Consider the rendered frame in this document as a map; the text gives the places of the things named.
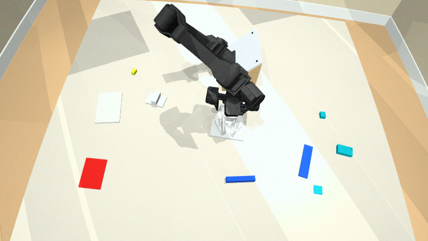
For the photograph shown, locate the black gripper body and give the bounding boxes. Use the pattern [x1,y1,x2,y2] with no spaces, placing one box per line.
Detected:
[205,86,260,111]

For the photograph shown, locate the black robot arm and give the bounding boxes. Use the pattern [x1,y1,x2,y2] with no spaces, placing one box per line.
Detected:
[154,4,265,117]

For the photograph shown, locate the red flat plate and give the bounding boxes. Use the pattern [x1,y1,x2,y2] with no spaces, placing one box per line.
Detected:
[79,158,107,189]

